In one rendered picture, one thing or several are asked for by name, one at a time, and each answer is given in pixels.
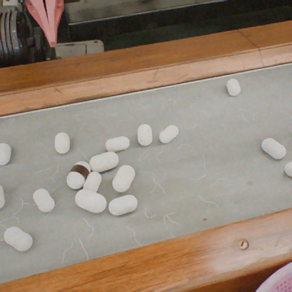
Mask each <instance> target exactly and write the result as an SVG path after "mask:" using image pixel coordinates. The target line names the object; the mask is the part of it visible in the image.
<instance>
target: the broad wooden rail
mask: <svg viewBox="0 0 292 292"><path fill-rule="evenodd" d="M289 63H292V21H288V22H281V23H274V24H270V25H263V26H257V27H248V28H244V29H237V30H233V31H226V32H222V33H215V34H210V35H203V36H197V37H193V38H182V39H178V40H171V41H167V42H160V43H156V44H149V45H145V46H138V47H130V48H123V49H119V50H112V51H105V52H102V53H94V54H87V55H79V56H75V57H69V58H64V59H58V60H49V61H43V62H38V63H33V64H30V65H21V66H10V67H5V68H0V117H4V116H7V115H14V114H21V113H26V112H30V111H36V110H42V109H46V108H56V107H59V106H65V105H69V104H75V103H79V102H85V101H92V100H98V99H101V98H107V97H111V96H117V95H123V94H130V93H136V92H140V91H146V90H149V89H155V88H160V87H169V86H172V85H178V84H182V83H188V82H192V81H198V80H204V79H208V78H217V77H221V76H227V75H231V74H237V73H241V72H247V71H251V70H257V69H260V68H267V67H274V66H280V65H286V64H289Z"/></svg>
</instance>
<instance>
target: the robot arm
mask: <svg viewBox="0 0 292 292"><path fill-rule="evenodd" d="M80 1H81V0H25V3H26V5H27V8H28V11H29V12H30V14H31V15H32V16H33V17H34V18H35V20H36V22H37V23H38V24H39V26H41V28H43V30H44V34H45V35H46V38H47V39H48V42H49V44H50V46H51V47H56V45H57V28H58V26H59V22H60V19H61V15H62V13H63V10H64V4H65V3H74V2H80ZM44 7H46V8H47V12H48V19H49V23H48V19H47V16H46V11H45V9H44Z"/></svg>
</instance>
